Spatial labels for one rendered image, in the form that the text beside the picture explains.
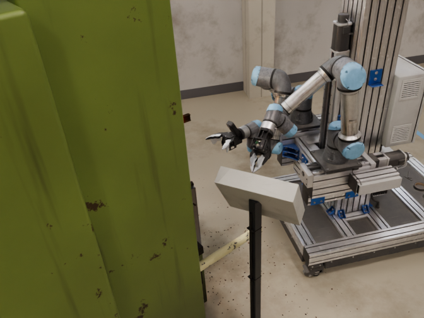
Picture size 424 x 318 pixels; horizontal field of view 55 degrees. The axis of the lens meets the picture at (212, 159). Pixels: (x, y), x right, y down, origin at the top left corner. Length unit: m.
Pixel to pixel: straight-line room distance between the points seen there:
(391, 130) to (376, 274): 0.95
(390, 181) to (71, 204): 1.83
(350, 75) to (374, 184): 0.74
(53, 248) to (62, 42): 0.60
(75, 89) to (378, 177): 1.81
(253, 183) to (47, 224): 0.80
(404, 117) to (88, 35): 2.00
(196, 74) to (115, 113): 3.77
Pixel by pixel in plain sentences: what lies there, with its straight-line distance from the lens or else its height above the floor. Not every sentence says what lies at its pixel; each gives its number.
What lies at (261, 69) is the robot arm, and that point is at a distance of 2.41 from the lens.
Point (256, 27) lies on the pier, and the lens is 4.77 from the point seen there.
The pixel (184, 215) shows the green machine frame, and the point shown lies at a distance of 1.70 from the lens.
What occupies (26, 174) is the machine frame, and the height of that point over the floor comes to 1.58.
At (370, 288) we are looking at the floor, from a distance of 2.90.
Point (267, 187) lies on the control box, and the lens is 1.63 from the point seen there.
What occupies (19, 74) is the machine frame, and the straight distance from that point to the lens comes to 1.08.
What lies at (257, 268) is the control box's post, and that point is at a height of 0.68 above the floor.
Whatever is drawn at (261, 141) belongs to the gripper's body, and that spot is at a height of 1.18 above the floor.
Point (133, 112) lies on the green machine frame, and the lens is 1.35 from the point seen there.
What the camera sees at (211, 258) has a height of 0.64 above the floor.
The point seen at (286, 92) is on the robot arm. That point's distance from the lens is 2.36.
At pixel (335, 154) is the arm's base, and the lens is 2.41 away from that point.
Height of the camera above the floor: 2.18
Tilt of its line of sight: 34 degrees down
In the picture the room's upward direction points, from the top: 4 degrees counter-clockwise
